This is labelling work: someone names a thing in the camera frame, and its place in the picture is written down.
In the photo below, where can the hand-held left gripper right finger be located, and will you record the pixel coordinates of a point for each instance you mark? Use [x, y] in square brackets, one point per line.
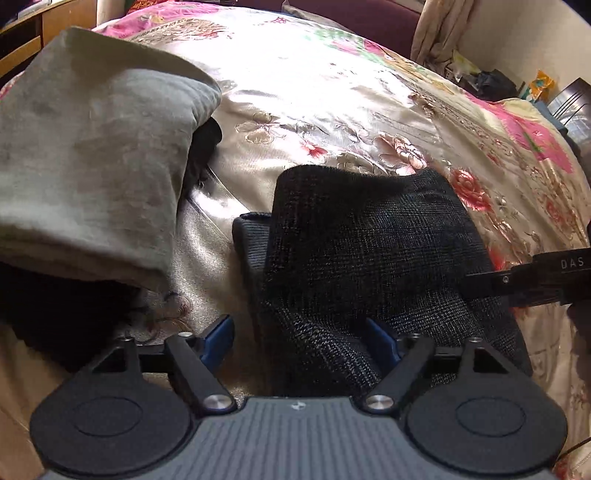
[381, 341]

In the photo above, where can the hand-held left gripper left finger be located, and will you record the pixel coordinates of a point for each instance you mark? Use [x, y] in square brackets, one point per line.
[217, 337]

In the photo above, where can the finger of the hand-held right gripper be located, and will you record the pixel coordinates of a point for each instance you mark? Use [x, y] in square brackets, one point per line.
[485, 282]

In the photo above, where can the black knit pants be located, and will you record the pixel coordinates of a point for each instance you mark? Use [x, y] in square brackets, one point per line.
[369, 258]

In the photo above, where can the dark wooden chair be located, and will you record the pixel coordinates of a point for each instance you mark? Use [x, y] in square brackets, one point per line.
[572, 110]

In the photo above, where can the yellow snack packet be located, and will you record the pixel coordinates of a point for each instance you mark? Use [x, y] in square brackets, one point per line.
[541, 85]

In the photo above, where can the grey-beige folded garment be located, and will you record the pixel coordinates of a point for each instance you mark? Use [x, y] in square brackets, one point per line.
[92, 152]

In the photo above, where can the floral satin bedspread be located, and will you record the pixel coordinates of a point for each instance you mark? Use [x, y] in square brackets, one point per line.
[323, 92]

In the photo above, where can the beige curtain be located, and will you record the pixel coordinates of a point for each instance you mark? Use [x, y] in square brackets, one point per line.
[436, 27]

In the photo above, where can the wooden bedside cabinet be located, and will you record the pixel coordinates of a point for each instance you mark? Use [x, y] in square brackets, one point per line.
[32, 32]

